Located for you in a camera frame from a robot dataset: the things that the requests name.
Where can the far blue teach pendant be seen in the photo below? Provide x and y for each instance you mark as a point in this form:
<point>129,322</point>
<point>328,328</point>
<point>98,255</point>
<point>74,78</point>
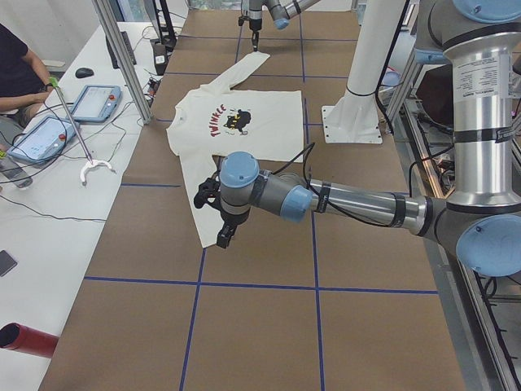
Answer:
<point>96,103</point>

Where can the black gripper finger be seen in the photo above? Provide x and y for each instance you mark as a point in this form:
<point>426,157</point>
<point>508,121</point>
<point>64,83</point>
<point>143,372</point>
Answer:
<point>255,41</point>
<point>225,235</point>

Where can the white reacher grabber tool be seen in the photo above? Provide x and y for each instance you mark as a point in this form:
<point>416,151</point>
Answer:
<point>91,162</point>

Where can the blue teach pendant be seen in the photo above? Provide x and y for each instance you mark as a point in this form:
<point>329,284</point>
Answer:
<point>45,141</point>
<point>96,103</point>

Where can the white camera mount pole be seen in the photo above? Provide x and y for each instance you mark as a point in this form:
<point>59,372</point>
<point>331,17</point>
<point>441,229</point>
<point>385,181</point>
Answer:
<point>354,118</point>

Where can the near blue teach pendant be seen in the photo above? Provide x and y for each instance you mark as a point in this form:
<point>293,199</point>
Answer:
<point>45,141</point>

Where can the clear plastic bottle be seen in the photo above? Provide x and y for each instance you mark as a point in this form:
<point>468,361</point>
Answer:
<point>13,172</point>

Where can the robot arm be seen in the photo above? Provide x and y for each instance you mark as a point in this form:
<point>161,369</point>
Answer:
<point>479,222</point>
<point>252,12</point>

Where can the black computer mouse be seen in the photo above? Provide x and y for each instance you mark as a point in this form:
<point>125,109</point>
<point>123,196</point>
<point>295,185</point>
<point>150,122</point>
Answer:
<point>84,72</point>

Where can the black smartphone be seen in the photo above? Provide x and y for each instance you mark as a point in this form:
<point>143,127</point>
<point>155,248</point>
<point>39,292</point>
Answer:
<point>7,262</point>

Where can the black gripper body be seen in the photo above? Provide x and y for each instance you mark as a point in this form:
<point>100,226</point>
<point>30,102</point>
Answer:
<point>254,25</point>
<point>231,219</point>

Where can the seated person in black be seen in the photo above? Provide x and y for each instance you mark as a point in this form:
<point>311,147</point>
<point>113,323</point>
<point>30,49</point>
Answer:
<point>25,80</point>

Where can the white long-sleeve cat shirt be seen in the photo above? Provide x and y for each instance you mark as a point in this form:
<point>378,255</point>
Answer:
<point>216,120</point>

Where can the aluminium frame post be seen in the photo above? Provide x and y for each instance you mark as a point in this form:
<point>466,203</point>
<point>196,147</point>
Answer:
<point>110,27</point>

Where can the black keyboard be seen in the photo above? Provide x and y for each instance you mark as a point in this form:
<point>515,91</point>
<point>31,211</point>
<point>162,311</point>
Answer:
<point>128,47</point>

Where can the black power adapter with label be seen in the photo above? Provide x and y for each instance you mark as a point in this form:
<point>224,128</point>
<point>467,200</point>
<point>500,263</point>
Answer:
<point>160,57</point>

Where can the red cylinder tube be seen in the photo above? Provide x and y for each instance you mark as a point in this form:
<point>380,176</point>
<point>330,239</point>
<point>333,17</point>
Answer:
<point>27,340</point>

